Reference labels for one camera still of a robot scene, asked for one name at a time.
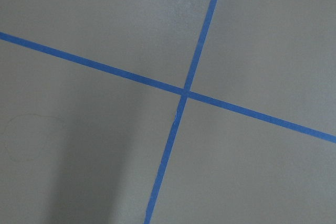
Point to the blue tape strip lengthwise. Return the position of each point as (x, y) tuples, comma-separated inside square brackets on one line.
[(179, 112)]

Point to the blue tape strip crosswise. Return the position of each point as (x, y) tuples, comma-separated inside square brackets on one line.
[(167, 87)]

